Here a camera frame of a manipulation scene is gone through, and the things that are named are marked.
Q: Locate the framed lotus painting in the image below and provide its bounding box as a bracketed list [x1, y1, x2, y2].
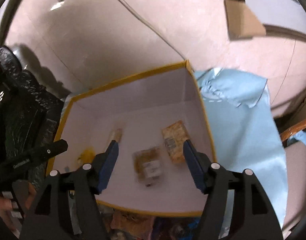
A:
[224, 0, 306, 42]

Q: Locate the dark carved wooden furniture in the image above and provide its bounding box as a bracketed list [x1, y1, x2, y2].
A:
[0, 46, 64, 183]

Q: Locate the light blue tablecloth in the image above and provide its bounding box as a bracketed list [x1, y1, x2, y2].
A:
[194, 67, 288, 225]

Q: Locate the clear rice cracker pack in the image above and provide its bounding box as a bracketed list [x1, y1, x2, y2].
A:
[161, 120, 190, 165]

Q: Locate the yellow cardboard box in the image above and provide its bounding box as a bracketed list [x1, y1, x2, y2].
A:
[47, 61, 216, 217]

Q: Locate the blue cloth on chair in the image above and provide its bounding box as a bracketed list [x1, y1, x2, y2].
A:
[287, 130, 306, 146]

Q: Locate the orange yellow snack packet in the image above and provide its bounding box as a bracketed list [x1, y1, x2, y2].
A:
[132, 146, 164, 187]

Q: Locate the white wall cable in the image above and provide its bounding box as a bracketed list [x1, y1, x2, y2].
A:
[102, 0, 187, 62]

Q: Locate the wooden armchair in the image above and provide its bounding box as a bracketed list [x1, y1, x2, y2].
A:
[280, 118, 306, 143]

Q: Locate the person's left hand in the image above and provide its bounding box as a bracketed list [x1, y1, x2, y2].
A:
[0, 181, 37, 232]

